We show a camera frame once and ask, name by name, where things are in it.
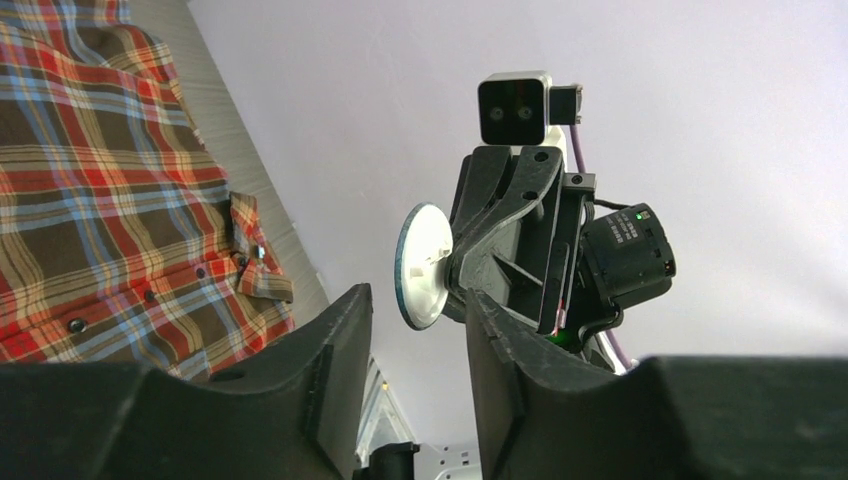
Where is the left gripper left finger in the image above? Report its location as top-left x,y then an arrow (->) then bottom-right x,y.
1,283 -> 373,479

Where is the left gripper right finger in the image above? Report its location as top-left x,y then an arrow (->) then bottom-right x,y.
465,291 -> 847,479

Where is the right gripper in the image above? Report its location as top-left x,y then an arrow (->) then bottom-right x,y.
445,146 -> 596,336

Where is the white round brooch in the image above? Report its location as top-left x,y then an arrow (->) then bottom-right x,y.
393,202 -> 453,331

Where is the plaid flannel shirt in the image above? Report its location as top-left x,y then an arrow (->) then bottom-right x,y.
1,1 -> 294,380

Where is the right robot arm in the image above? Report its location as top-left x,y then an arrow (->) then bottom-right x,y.
444,146 -> 677,356

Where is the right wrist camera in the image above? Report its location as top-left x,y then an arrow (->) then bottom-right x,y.
477,70 -> 583,147

